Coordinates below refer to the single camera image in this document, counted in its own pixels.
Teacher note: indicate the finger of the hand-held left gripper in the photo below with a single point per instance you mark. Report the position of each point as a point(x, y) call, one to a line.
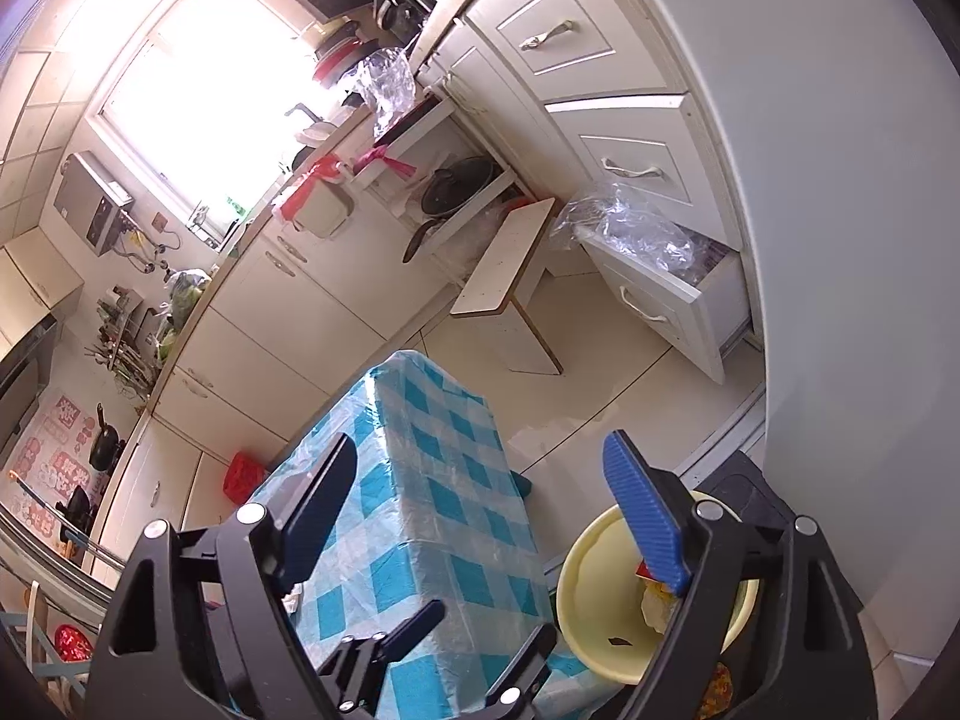
point(525, 664)
point(405, 634)

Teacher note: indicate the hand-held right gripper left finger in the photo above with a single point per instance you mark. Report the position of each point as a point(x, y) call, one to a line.
point(322, 502)

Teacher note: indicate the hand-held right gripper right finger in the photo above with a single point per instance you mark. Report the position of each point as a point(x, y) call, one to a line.
point(645, 514)

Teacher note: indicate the pale yellow bowl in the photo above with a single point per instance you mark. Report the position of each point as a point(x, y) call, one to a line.
point(600, 585)

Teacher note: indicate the white plastic bag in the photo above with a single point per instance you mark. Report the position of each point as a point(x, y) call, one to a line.
point(658, 607)

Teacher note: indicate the red bag on floor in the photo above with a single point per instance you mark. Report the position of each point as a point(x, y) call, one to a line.
point(246, 478)

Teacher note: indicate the blue checked tablecloth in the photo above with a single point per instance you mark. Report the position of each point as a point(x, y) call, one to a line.
point(442, 495)

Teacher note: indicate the red orange patterned wrapper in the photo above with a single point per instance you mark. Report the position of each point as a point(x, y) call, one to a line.
point(718, 690)

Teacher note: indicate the open cream drawer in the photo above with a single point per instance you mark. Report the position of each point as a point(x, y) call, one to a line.
point(667, 315)

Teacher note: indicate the cream base cabinets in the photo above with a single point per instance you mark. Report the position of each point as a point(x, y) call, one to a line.
point(300, 300)

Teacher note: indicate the black wok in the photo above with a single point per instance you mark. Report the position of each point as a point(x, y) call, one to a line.
point(105, 442)

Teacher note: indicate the black kettle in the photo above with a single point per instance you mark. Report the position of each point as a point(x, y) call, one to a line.
point(79, 508)

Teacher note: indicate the bag of green vegetables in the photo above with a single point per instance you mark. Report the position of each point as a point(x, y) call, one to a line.
point(186, 292)

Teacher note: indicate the red patterned bag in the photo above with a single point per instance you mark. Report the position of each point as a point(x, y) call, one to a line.
point(75, 641)

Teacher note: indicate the small wooden stool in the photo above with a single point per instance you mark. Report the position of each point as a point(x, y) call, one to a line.
point(510, 262)

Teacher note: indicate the clear plastic bags bundle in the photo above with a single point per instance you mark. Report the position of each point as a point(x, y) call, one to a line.
point(630, 229)

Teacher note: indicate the white hanging bin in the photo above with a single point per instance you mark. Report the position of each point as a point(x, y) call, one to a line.
point(326, 214)

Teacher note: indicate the red plastic bag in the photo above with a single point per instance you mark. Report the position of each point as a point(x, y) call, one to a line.
point(304, 184)

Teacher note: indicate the dark range hood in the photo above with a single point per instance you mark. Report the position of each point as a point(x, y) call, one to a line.
point(26, 382)

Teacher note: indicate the grey refrigerator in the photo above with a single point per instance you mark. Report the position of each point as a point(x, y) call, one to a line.
point(825, 240)

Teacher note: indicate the black frying pan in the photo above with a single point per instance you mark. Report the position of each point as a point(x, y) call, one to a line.
point(457, 186)

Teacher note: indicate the red cloth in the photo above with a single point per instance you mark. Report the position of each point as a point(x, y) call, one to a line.
point(379, 159)

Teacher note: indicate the metal water heater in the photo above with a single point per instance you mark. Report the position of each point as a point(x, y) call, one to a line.
point(90, 202)

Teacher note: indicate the sink faucet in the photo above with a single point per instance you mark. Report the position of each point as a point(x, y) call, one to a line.
point(301, 112)

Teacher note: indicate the white corner shelf rack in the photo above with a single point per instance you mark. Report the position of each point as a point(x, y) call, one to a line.
point(450, 127)

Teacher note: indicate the clear crumpled plastic bag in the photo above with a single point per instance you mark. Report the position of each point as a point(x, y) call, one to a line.
point(386, 86)

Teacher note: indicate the bright window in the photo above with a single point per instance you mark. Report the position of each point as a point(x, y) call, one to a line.
point(210, 82)

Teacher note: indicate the stack of bowls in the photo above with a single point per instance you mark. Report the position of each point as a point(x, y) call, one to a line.
point(345, 56)

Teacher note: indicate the black pot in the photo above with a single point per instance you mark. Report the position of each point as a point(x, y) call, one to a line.
point(397, 19)

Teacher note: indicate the wall utensil rack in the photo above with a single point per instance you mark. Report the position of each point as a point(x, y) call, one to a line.
point(124, 345)

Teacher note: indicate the pink wall sticker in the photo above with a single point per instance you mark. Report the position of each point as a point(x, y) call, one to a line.
point(45, 457)

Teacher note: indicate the cream wall cabinet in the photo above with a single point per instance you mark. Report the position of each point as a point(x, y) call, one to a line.
point(37, 289)

